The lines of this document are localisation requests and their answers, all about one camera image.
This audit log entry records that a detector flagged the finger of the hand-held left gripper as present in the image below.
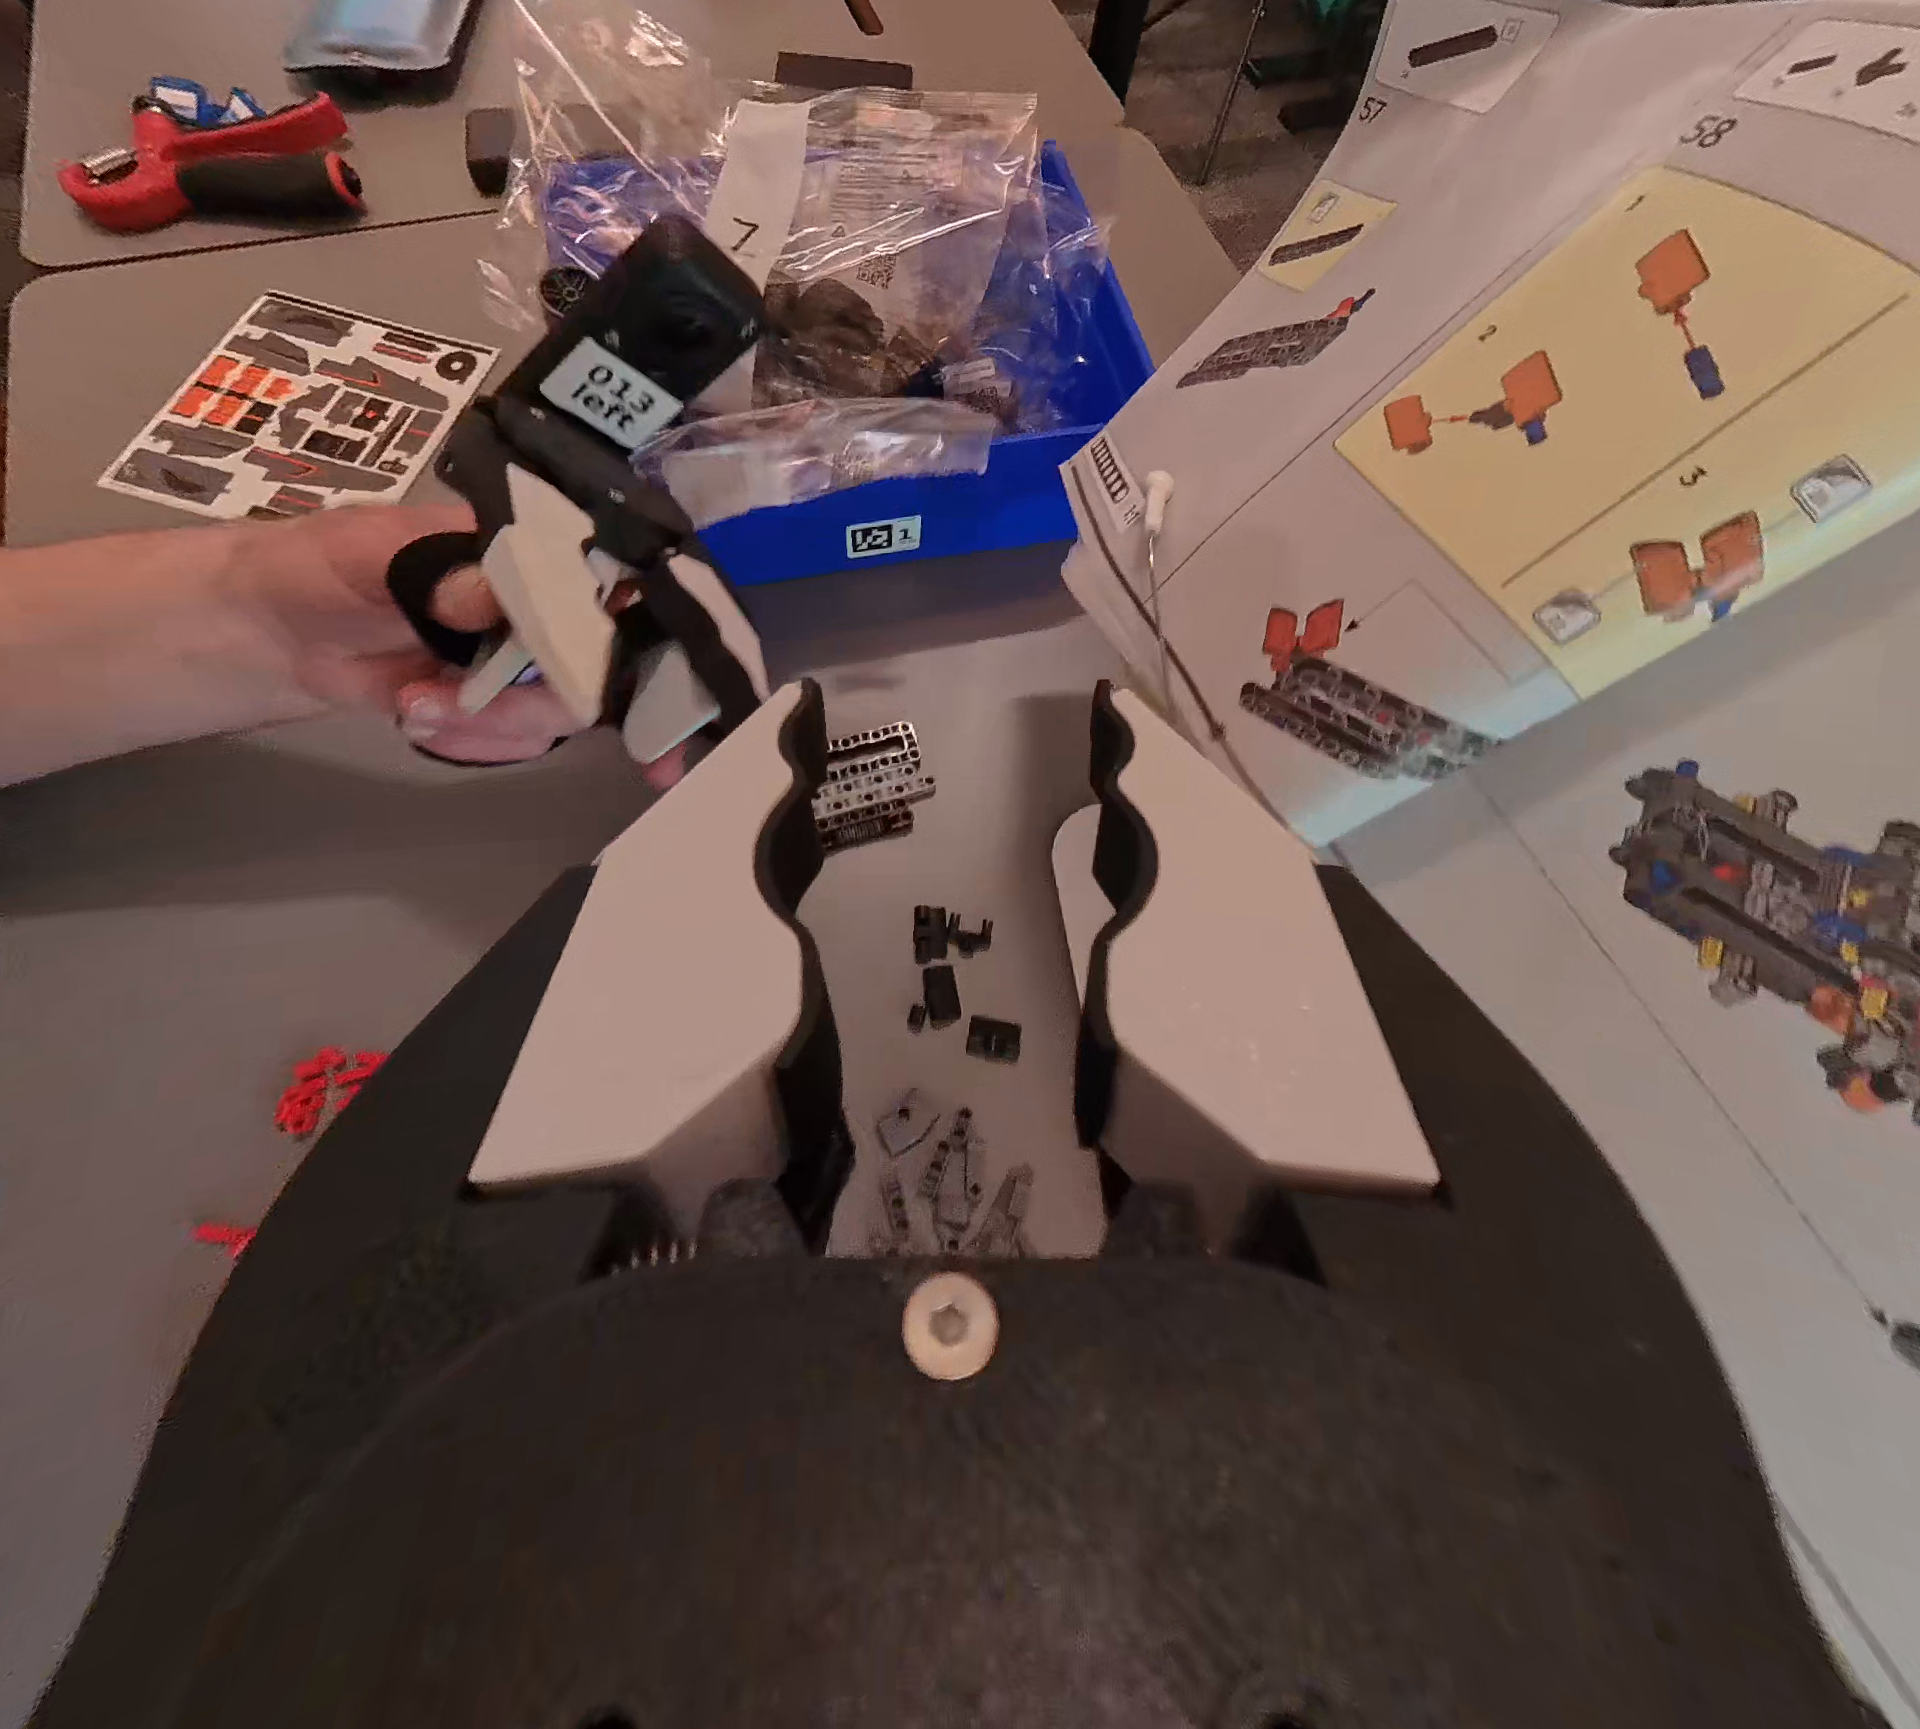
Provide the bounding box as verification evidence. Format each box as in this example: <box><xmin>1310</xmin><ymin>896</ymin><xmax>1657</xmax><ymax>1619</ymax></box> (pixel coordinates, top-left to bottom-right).
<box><xmin>660</xmin><ymin>551</ymin><xmax>773</xmax><ymax>729</ymax></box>
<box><xmin>619</xmin><ymin>640</ymin><xmax>731</xmax><ymax>768</ymax></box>

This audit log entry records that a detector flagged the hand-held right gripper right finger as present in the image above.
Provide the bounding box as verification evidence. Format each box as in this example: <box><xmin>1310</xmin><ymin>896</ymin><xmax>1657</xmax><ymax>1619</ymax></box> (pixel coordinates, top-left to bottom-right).
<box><xmin>1051</xmin><ymin>683</ymin><xmax>1447</xmax><ymax>1237</ymax></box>

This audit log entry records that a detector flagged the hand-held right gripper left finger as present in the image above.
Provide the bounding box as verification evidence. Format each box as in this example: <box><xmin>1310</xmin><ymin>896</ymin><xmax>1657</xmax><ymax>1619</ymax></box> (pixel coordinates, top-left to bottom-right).
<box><xmin>468</xmin><ymin>679</ymin><xmax>859</xmax><ymax>1250</ymax></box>

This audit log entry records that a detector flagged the lego instruction booklet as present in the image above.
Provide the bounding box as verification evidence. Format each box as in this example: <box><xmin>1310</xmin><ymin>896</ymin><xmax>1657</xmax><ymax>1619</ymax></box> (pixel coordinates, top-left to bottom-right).
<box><xmin>1056</xmin><ymin>0</ymin><xmax>1920</xmax><ymax>1729</ymax></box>

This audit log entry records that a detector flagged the person's left forearm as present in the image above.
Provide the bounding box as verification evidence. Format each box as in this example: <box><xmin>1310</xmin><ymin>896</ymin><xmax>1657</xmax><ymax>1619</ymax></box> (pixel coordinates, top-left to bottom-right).
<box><xmin>0</xmin><ymin>526</ymin><xmax>272</xmax><ymax>792</ymax></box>

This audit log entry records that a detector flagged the pile of red lego pieces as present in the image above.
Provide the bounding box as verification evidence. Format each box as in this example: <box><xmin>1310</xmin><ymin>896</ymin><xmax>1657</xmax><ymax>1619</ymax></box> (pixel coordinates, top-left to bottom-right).
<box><xmin>274</xmin><ymin>1047</ymin><xmax>392</xmax><ymax>1141</ymax></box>

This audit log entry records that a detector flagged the pile of grey lego pieces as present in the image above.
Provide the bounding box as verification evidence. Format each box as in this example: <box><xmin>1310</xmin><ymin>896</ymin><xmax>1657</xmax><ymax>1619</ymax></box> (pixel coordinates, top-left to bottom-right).
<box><xmin>875</xmin><ymin>1089</ymin><xmax>1039</xmax><ymax>1259</ymax></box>

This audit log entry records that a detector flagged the person's left hand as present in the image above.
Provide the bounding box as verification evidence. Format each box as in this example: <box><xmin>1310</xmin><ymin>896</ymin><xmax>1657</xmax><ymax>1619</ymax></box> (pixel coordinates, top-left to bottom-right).
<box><xmin>246</xmin><ymin>502</ymin><xmax>693</xmax><ymax>797</ymax></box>

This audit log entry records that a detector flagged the sticker sheet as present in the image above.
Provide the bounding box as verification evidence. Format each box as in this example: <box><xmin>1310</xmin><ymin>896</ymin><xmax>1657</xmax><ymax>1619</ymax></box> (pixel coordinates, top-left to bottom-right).
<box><xmin>97</xmin><ymin>289</ymin><xmax>502</xmax><ymax>521</ymax></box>

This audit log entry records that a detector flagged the blue plastic bin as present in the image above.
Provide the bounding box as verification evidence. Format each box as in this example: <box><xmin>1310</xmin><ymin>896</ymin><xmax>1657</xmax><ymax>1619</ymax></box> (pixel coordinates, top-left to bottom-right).
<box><xmin>540</xmin><ymin>138</ymin><xmax>1158</xmax><ymax>587</ymax></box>

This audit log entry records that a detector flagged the clear bag with white slip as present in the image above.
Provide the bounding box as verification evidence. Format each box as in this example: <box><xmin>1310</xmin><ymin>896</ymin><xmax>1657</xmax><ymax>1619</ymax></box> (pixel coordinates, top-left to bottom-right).
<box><xmin>511</xmin><ymin>77</ymin><xmax>1049</xmax><ymax>410</ymax></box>

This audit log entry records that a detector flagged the crumpled clear plastic bag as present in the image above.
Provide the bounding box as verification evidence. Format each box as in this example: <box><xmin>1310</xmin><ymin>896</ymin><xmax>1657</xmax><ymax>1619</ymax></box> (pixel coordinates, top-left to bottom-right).
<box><xmin>502</xmin><ymin>0</ymin><xmax>709</xmax><ymax>245</ymax></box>

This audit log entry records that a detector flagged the red black hand tool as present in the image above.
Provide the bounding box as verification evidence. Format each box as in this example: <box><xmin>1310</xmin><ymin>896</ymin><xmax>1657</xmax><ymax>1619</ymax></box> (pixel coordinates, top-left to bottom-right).
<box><xmin>56</xmin><ymin>76</ymin><xmax>366</xmax><ymax>234</ymax></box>

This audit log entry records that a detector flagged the silver foil pouch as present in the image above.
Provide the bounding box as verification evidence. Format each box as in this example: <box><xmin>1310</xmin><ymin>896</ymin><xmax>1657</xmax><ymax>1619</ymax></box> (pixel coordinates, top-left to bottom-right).
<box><xmin>283</xmin><ymin>0</ymin><xmax>499</xmax><ymax>80</ymax></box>

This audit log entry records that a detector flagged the black lego frame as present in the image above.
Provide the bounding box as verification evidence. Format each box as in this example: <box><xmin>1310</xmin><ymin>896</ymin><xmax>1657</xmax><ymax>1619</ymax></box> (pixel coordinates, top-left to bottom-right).
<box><xmin>810</xmin><ymin>716</ymin><xmax>943</xmax><ymax>851</ymax></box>

